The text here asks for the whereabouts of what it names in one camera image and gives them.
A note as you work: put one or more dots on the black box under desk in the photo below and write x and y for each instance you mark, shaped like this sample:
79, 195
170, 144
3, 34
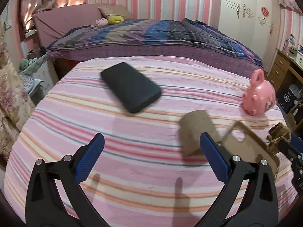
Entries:
286, 100

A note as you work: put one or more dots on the brown pillow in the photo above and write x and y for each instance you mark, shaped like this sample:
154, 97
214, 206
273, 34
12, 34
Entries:
119, 10

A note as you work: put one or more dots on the pink striped bed cover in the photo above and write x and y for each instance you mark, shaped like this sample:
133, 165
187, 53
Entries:
141, 177

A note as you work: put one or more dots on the brown cardboard piece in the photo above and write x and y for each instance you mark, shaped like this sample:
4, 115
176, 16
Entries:
192, 125

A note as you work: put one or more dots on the yellow plush toy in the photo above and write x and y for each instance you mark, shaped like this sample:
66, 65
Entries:
115, 19

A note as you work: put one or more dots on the floral curtain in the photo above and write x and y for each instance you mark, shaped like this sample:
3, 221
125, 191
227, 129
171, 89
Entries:
16, 104

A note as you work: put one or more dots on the white printer on desk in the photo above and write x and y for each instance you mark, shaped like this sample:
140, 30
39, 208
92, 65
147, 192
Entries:
296, 55

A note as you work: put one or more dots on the wooden desk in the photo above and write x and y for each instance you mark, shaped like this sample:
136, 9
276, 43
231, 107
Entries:
283, 73

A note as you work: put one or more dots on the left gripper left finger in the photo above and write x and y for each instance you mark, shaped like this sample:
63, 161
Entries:
44, 206

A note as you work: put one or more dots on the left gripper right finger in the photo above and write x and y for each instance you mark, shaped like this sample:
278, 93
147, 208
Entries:
259, 206

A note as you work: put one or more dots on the pink cartoon mug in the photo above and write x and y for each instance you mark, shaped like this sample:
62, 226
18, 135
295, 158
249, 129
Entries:
260, 95

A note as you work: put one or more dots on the pink plush toy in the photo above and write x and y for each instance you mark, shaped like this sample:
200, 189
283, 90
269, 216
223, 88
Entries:
99, 23

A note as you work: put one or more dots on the desk lamp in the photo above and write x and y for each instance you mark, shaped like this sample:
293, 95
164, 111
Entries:
290, 41

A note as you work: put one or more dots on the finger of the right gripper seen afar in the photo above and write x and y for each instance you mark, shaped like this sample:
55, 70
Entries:
290, 152

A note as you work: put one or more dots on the white wardrobe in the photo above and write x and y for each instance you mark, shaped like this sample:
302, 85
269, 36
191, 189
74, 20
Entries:
255, 24

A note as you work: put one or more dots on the brown phone case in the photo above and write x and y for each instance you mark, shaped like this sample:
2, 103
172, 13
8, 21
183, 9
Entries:
241, 141

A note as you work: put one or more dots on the purple bed with plaid quilt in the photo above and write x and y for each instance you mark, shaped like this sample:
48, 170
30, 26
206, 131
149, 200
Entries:
65, 33

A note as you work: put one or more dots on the black phone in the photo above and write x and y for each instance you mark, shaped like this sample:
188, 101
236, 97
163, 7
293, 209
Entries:
133, 89

